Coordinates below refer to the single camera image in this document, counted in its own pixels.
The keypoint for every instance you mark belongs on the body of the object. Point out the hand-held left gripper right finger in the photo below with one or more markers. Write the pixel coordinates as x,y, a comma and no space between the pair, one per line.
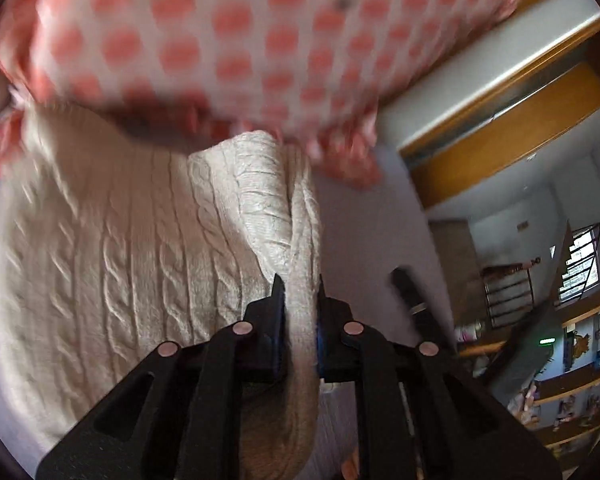
321,340

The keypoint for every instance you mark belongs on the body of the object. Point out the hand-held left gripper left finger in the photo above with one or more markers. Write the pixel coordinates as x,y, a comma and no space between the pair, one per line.
279,330

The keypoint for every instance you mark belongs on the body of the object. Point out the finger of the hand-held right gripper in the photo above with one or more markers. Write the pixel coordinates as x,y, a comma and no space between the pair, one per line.
411,294

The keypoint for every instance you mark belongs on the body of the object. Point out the black metal railing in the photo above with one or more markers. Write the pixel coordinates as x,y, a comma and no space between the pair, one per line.
509,294

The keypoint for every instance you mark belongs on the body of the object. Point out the barred window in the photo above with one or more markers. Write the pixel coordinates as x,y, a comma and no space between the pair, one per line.
577,267

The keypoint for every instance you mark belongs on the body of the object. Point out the wooden wardrobe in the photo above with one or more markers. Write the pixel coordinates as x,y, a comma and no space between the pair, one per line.
510,105

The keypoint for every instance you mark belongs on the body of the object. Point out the pink polka dot cloth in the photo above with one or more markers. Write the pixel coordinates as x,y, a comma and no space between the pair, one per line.
240,35

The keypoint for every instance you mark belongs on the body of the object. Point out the wooden wall shelf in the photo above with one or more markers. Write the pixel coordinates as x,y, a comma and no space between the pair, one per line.
565,390

